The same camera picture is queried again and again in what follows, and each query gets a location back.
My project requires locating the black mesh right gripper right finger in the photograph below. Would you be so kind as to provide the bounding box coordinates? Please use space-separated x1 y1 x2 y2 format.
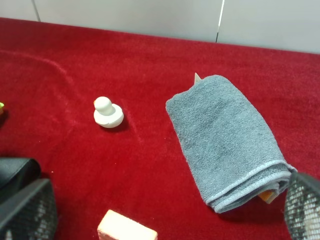
284 172 320 240

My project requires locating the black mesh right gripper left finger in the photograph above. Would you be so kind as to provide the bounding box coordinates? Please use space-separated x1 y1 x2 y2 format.
0 178 58 240

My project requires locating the cream sponge cake block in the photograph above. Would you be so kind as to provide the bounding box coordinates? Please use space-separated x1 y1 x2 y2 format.
97 209 158 240

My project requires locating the grey folded towel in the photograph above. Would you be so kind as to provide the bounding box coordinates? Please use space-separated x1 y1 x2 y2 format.
165 75 296 214

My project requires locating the toy sandwich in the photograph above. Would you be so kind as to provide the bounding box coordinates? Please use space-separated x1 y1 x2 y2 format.
0 102 5 121

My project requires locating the white duck figurine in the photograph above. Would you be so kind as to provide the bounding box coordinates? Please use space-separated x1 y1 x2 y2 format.
93 96 124 129

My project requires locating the red velvet table cloth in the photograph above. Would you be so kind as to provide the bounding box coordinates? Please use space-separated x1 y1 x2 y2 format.
0 18 320 240

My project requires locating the paper towel label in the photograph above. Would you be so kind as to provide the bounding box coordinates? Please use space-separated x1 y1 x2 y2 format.
194 72 202 84

